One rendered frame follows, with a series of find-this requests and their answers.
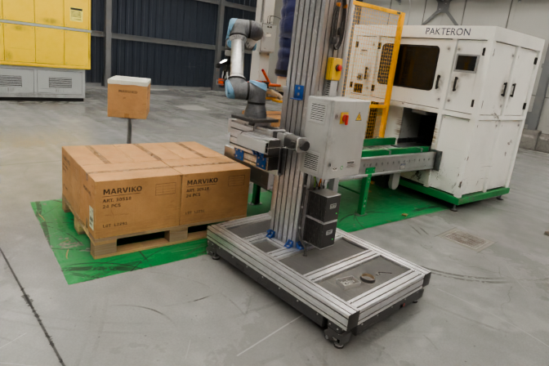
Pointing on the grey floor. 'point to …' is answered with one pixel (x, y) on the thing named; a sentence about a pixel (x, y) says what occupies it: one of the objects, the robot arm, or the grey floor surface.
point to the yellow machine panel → (43, 38)
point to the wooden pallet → (107, 248)
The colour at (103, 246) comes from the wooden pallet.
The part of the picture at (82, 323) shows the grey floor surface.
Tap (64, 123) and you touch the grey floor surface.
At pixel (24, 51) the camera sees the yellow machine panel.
